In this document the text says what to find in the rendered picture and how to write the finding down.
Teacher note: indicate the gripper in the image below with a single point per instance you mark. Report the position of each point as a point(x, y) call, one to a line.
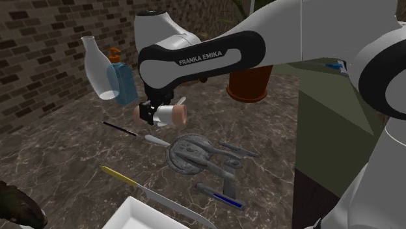
point(158, 96)

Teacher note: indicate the white rectangular tray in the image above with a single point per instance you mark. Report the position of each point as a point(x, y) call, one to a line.
point(136, 217)

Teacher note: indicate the blue soap dispenser orange pump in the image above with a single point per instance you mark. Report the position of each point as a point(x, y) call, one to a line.
point(127, 84)

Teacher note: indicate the grey spaceship model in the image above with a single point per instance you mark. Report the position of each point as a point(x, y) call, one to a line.
point(190, 153)

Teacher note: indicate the dark rounded object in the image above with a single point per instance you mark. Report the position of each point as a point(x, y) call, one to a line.
point(19, 206)

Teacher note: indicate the pink and white roll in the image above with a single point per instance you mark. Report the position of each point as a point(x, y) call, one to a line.
point(174, 114)

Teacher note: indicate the potted plant terracotta pot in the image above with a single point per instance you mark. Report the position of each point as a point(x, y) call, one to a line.
point(249, 84)

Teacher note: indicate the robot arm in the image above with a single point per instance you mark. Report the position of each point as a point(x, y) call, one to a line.
point(285, 35)

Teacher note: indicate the clear glass bottle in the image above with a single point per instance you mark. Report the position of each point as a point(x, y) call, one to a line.
point(101, 71)

